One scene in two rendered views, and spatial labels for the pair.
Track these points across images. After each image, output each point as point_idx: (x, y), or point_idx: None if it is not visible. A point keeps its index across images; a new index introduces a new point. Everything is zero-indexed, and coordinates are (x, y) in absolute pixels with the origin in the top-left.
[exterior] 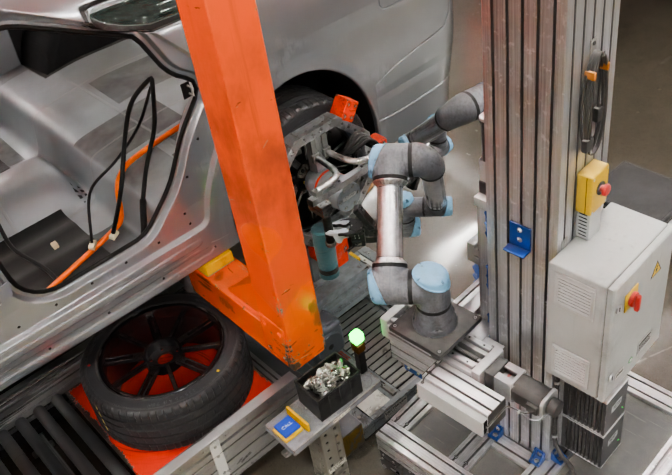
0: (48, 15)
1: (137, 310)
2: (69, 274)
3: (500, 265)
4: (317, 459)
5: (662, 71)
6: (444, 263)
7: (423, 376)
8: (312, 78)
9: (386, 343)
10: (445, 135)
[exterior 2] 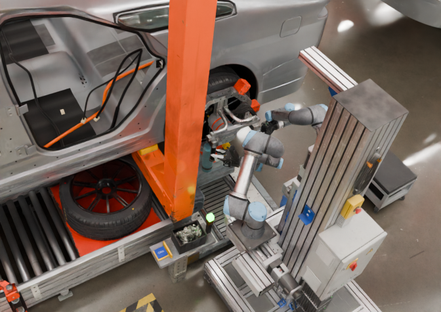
0: (94, 15)
1: None
2: (67, 134)
3: (294, 219)
4: (171, 267)
5: (428, 85)
6: (270, 168)
7: (237, 255)
8: None
9: None
10: None
